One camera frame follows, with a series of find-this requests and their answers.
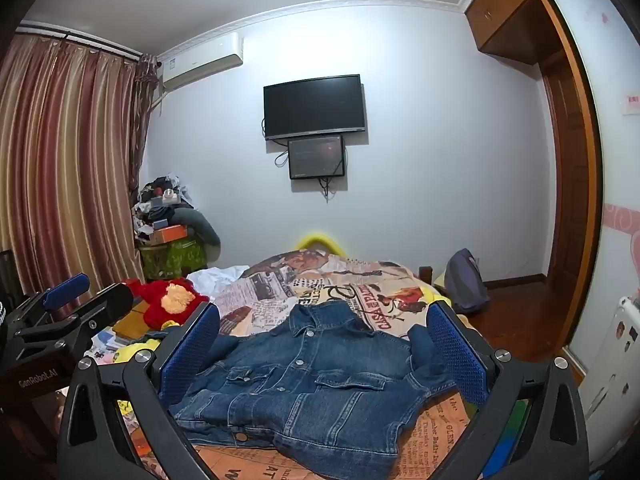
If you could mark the grey bolster pillow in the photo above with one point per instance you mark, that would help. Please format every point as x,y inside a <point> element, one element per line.
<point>200,222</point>

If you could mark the red plush toy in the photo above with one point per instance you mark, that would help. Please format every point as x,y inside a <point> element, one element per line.
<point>160,305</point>

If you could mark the black wall television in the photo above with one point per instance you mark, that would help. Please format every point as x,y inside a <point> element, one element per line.
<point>315,107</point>

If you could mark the picture book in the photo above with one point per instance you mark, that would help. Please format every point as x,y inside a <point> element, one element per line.
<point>107,345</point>

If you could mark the white appliance with stickers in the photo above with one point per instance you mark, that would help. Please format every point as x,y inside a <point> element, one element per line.
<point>615,370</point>

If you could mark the wooden door frame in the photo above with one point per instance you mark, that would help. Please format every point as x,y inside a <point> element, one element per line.
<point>575,185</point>

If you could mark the yellow bed headboard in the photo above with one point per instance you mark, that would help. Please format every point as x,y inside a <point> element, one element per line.
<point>320,239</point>

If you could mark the striped red gold curtain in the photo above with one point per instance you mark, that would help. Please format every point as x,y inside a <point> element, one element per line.
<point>60,160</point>

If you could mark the yellow cloth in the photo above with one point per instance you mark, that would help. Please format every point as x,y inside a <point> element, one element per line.
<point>132,350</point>

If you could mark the brown cardboard box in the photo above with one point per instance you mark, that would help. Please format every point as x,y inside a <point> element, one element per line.
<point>131,320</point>

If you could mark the orange box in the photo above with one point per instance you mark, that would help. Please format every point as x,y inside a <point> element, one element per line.
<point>167,234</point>

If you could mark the pile of clutter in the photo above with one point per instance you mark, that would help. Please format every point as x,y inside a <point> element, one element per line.
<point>157,200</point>

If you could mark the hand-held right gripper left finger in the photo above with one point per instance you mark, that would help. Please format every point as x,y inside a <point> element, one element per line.
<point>192,347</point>

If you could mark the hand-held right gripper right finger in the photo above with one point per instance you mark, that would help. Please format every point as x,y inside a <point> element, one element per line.
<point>457,355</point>

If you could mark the white cloth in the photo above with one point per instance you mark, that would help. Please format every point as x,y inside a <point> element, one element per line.
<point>215,280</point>

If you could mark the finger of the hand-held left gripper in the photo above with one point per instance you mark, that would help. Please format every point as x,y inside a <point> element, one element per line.
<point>100,310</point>
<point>65,292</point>

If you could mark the wooden overhead cabinet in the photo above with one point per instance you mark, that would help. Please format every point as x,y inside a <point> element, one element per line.
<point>510,5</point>

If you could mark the grey backpack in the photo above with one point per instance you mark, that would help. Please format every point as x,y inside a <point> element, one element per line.
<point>465,282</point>

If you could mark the curtain rod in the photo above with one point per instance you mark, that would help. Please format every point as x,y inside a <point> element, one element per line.
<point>90,42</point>

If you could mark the green storage box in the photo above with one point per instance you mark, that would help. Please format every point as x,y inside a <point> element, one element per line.
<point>172,257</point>

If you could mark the small black wall monitor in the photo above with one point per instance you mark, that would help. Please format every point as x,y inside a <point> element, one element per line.
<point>316,157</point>

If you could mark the white air conditioner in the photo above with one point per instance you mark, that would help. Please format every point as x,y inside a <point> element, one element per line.
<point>200,62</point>

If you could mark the newspaper print blanket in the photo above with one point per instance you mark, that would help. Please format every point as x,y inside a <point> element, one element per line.
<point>350,290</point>

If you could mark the blue denim jacket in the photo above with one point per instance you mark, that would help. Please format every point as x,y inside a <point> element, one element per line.
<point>310,390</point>

